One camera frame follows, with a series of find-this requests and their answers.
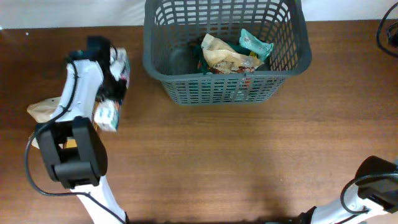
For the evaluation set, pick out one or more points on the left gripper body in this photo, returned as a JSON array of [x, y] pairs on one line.
[[112, 87]]

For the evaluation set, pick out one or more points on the white tissue multipack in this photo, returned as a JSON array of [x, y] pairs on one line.
[[108, 112]]

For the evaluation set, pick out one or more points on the green Nescafe coffee bag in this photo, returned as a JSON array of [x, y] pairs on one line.
[[200, 59]]

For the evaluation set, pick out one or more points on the beige snack bag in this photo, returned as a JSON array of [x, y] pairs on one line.
[[224, 59]]

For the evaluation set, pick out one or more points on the teal wet wipes pack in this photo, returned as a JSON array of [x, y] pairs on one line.
[[252, 43]]

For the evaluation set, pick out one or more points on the red spaghetti pasta pack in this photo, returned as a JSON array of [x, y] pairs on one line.
[[70, 143]]

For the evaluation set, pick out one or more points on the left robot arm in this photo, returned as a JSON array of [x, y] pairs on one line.
[[71, 149]]

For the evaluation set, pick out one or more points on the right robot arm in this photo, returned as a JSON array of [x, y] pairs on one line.
[[372, 192]]

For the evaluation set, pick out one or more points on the grey plastic basket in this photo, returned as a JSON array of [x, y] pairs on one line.
[[173, 31]]

